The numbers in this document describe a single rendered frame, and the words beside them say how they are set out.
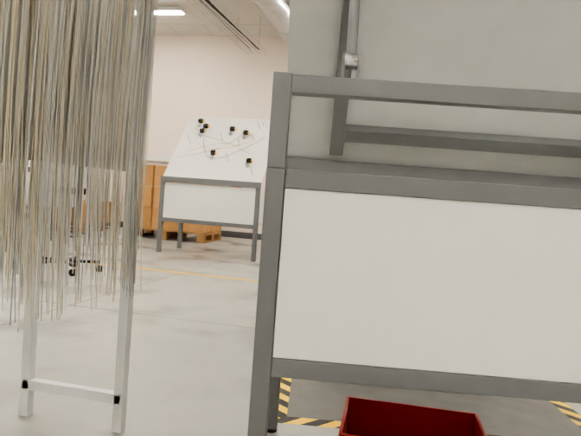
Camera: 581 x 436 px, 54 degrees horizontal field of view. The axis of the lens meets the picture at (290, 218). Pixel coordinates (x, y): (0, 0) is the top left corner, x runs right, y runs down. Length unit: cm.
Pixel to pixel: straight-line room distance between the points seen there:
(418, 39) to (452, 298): 74
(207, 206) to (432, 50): 496
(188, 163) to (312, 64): 510
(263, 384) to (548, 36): 115
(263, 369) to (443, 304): 40
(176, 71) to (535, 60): 860
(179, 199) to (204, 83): 362
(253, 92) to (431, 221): 834
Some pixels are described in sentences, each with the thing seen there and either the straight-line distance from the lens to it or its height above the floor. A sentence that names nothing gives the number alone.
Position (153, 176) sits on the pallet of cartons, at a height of 89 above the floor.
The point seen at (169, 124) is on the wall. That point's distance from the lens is 989.
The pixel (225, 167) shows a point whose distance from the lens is 649.
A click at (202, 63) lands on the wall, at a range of 984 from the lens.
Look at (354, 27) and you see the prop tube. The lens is 126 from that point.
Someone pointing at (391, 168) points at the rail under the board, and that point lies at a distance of 178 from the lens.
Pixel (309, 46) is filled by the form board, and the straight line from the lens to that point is 163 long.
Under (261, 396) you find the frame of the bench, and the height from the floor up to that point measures 32.
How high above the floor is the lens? 74
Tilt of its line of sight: 2 degrees down
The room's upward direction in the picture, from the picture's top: 4 degrees clockwise
